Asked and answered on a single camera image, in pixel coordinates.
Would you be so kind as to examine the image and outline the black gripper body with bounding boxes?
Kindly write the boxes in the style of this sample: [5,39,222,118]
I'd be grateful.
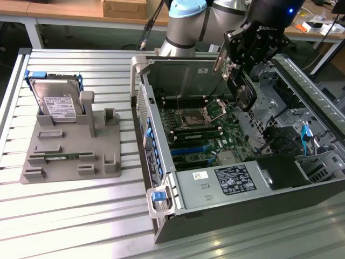
[240,0,307,38]

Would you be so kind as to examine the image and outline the black graphics card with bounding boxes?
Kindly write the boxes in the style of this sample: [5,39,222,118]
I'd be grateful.
[212,43,259,113]

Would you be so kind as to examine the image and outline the cluttered wooden desk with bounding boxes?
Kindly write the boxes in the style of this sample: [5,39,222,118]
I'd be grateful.
[282,0,345,77]

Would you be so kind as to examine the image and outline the orange and white box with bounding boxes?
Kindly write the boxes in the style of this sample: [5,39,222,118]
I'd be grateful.
[294,20,325,35]

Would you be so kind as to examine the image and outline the silver metal drive cage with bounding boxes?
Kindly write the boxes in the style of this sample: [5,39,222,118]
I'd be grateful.
[239,64,289,152]

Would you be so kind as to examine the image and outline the metal socket cover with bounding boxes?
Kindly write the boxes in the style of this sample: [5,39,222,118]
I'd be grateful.
[202,98,229,121]

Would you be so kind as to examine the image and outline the grey computer case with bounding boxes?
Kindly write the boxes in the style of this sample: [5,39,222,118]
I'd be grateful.
[315,80,345,109]

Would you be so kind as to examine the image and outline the green motherboard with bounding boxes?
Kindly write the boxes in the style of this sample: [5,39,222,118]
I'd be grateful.
[158,99,257,172]

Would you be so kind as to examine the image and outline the silver chipset heatsink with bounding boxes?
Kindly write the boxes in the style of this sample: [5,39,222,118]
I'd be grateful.
[216,150,235,166]

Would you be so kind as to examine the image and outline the brown cardboard box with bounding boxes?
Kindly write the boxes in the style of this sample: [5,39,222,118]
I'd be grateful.
[101,0,148,20]

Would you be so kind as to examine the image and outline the grey power supply unit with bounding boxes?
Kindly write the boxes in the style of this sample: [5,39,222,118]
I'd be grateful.
[172,160,273,212]

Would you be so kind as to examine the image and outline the open black PC case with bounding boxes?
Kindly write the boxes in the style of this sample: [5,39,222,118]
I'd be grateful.
[129,53,345,245]

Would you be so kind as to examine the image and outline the blue case latch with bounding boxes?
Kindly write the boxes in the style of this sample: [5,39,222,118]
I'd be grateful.
[150,190,165,203]

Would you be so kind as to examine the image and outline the long wooden desk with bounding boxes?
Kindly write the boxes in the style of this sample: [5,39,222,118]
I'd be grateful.
[0,0,170,50]

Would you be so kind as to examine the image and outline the hard disk with blue carrier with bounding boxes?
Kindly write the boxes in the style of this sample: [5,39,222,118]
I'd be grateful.
[24,71,85,124]

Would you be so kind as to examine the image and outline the green RAM stick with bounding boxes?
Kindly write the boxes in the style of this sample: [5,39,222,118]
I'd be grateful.
[44,153,81,161]

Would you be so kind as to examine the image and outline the grey parts rack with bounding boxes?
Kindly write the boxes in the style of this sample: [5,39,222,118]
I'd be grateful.
[20,90,122,186]

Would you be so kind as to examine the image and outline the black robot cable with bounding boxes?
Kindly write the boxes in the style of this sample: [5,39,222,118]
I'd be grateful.
[138,0,165,52]

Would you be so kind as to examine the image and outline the blue flat wire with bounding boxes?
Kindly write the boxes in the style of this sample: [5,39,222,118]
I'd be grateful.
[301,124,311,158]

